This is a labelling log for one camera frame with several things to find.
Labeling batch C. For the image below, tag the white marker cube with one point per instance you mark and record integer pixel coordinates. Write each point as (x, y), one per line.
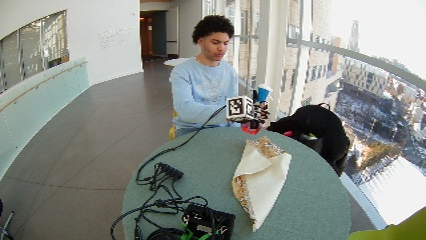
(237, 108)

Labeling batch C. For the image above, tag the yellow chair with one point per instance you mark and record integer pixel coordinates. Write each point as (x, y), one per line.
(172, 131)

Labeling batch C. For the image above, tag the cream patterned cloth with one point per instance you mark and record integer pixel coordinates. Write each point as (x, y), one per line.
(261, 173)

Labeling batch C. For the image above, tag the blue paper cup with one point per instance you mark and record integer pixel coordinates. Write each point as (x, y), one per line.
(264, 93)

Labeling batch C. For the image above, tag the wooden wall handrail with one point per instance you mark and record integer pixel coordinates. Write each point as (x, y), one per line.
(42, 82)

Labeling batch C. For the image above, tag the dark metal stand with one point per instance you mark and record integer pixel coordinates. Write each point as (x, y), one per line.
(4, 221)

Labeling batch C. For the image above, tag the black electronics box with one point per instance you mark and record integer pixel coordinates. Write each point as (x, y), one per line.
(208, 221)

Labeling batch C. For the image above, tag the person in light blue sweater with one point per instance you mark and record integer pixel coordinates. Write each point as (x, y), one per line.
(200, 86)

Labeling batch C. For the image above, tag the grey window railing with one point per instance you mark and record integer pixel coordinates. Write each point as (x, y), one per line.
(360, 56)

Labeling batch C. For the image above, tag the white round table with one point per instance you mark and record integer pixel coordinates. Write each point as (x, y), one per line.
(176, 61)

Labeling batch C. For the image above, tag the black backpack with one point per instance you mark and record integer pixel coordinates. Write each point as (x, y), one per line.
(317, 128)

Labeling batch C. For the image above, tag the yellow-green chair back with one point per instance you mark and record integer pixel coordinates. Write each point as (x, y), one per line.
(394, 230)

